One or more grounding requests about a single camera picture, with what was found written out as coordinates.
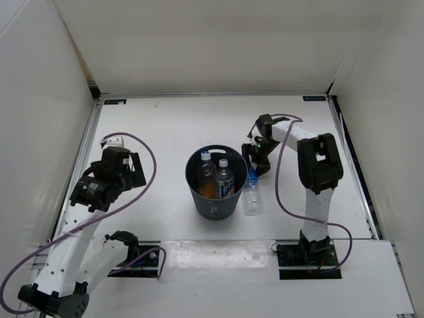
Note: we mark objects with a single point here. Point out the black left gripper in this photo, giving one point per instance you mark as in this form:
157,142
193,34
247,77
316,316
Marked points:
136,178

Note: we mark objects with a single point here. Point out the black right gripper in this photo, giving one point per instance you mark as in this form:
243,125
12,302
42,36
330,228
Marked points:
263,165

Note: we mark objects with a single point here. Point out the clear bottle blue label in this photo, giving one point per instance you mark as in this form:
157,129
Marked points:
252,202

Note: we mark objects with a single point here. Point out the clear bottle white red label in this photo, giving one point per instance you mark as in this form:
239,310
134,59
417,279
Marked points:
225,180

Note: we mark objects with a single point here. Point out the clear unlabelled plastic bottle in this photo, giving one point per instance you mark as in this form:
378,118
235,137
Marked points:
207,172

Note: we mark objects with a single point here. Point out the orange juice bottle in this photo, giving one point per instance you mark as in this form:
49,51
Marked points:
208,191

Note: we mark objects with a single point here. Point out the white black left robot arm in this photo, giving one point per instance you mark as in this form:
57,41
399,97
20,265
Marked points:
62,288

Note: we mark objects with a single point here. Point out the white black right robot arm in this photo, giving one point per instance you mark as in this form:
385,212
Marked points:
319,167

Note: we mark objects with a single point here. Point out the dark grey plastic bin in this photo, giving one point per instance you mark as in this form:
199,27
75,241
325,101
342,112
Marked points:
216,209

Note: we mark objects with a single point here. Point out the dark logo sticker right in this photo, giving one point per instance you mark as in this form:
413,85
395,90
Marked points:
314,98

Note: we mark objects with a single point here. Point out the dark logo sticker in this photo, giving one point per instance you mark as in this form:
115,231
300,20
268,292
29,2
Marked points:
115,102
314,98

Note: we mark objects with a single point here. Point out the dark logo sticker left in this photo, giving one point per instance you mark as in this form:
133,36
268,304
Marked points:
115,102

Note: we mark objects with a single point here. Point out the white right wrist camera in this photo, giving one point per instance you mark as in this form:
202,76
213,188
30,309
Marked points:
254,138

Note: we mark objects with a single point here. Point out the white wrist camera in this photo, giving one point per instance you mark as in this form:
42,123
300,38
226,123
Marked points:
116,141
254,138

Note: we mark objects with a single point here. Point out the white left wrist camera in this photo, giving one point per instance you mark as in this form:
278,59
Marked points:
116,141

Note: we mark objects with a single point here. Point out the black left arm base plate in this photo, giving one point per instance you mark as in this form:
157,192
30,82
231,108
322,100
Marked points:
143,261

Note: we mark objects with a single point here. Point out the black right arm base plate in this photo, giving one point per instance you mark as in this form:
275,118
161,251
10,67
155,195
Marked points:
293,266

